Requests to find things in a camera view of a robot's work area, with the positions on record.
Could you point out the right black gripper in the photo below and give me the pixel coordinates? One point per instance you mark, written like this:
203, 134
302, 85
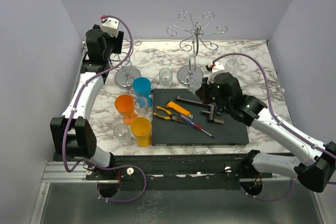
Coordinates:
202, 92

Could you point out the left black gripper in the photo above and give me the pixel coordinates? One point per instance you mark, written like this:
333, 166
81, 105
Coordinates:
116, 41

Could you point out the clear stemless wine glass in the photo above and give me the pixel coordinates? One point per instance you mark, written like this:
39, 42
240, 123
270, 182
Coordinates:
193, 84

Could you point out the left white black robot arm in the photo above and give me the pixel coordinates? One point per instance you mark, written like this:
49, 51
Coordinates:
71, 133

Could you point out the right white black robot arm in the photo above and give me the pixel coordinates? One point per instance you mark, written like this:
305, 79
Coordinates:
313, 161

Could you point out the tall chrome wine glass rack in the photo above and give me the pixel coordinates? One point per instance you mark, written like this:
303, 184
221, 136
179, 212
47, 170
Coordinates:
188, 74

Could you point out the small clear wine glass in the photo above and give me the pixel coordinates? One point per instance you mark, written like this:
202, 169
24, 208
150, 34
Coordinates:
141, 106

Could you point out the red blue screwdriver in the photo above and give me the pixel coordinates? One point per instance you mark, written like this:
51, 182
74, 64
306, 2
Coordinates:
194, 124

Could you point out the dark grey tray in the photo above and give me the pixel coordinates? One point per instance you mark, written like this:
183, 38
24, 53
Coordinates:
166, 132

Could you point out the yellow utility knife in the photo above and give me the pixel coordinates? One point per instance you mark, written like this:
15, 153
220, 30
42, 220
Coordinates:
179, 109

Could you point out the blue plastic goblet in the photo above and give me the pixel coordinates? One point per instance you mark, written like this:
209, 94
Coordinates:
142, 88

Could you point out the orange plastic goblet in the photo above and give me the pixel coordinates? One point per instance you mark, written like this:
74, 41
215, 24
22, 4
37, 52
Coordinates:
124, 104

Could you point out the clear tumbler centre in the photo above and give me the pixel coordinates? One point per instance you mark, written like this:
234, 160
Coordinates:
165, 77

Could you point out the clear glass near front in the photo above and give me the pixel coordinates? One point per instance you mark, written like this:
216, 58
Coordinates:
122, 133

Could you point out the yellow plastic cup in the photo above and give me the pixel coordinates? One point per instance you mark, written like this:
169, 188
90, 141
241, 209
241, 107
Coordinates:
141, 128

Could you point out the long black metal bracket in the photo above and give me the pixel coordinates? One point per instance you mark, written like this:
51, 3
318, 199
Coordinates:
210, 109

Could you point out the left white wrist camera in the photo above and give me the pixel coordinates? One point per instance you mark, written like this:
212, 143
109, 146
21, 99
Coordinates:
110, 26

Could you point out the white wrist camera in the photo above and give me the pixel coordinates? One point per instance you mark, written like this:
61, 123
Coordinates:
110, 26
214, 67

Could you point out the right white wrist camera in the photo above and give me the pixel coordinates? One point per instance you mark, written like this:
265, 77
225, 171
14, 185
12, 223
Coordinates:
214, 67

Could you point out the small chrome wire rack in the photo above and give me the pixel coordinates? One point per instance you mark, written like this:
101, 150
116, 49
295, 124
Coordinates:
126, 73

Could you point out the yellow handled pliers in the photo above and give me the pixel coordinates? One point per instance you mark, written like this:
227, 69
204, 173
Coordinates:
168, 117

